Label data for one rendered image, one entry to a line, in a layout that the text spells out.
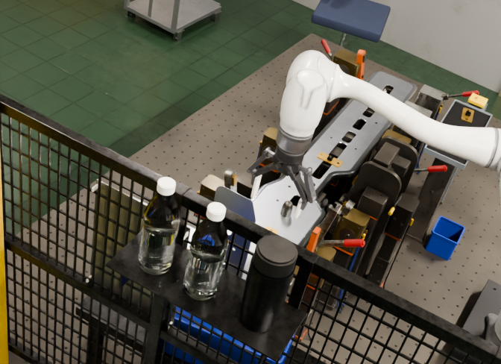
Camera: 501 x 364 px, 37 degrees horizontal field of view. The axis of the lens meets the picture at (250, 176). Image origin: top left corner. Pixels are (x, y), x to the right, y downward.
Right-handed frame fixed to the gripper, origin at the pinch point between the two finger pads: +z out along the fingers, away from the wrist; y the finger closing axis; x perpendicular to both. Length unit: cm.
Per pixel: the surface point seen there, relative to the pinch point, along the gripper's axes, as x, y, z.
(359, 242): 0.9, -25.5, -1.3
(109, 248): 55, 17, -15
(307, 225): -12.3, -7.6, 13.2
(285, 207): -11.2, 0.0, 9.8
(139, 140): -125, 121, 114
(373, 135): -71, -7, 13
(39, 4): -202, 256, 114
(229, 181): -3.9, 16.5, 4.1
